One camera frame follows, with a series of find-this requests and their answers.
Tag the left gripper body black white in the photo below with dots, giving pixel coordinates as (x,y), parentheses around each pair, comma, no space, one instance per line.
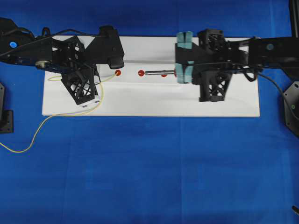
(78,76)

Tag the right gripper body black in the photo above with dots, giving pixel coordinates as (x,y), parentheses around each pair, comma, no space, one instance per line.
(226,58)

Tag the orange handled soldering iron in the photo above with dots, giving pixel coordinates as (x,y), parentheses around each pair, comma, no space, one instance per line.
(157,72)

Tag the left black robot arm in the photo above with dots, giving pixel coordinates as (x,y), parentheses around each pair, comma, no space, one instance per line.
(20,47)

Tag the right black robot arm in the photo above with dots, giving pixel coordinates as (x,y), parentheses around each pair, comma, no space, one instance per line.
(271,53)

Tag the small white raised plate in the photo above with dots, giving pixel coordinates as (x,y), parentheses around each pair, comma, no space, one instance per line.
(129,73)

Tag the large white base board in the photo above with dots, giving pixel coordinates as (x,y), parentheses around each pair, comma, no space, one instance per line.
(171,100)

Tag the blue table cloth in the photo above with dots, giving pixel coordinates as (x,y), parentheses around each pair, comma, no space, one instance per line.
(134,170)

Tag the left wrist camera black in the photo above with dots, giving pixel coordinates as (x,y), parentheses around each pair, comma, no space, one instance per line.
(106,49)

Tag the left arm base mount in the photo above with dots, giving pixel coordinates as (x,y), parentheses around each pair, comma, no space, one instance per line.
(6,116)

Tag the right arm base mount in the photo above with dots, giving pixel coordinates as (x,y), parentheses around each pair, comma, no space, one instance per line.
(290,99)

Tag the black aluminium frame post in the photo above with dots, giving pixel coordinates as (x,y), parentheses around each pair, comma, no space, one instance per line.
(294,17)

